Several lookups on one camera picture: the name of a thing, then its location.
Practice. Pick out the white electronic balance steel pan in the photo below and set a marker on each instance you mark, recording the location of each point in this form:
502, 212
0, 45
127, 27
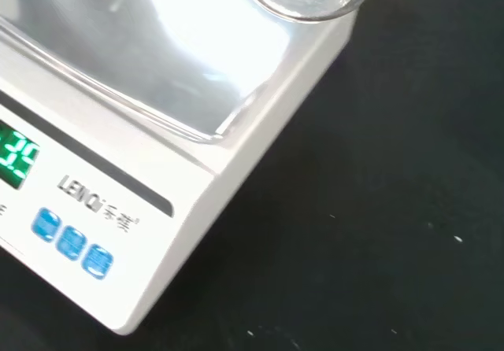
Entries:
157, 111

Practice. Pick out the black bench cloth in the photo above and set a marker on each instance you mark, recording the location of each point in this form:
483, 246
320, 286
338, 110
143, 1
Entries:
393, 209

